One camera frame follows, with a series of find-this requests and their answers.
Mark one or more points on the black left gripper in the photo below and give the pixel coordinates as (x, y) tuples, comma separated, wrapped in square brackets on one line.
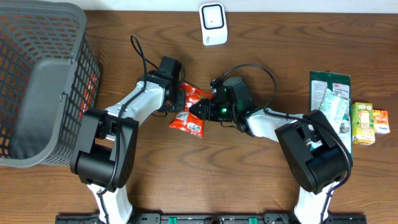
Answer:
[(180, 101)]

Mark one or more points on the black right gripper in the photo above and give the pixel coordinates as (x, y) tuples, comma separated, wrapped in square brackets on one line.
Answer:
[(208, 111)]

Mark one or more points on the red snack packet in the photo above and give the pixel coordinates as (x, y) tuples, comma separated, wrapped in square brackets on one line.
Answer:
[(185, 120)]

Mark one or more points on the green white 3M packet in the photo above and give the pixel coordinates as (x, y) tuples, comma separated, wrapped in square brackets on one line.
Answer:
[(337, 83)]

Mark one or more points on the white teal wipes packet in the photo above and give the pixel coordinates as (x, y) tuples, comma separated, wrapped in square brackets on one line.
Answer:
[(334, 106)]

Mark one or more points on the green snack box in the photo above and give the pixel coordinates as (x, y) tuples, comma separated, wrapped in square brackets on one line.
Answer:
[(362, 123)]

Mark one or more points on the small orange candy box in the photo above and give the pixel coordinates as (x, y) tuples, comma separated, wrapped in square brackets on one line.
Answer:
[(381, 124)]

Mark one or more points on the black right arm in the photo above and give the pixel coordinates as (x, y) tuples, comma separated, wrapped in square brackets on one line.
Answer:
[(317, 157)]

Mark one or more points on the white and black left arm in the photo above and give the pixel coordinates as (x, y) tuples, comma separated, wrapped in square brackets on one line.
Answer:
[(105, 148)]

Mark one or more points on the grey plastic mesh basket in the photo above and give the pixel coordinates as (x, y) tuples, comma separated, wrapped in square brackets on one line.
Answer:
[(49, 78)]

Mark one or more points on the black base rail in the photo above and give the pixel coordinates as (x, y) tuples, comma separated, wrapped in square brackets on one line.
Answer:
[(267, 218)]

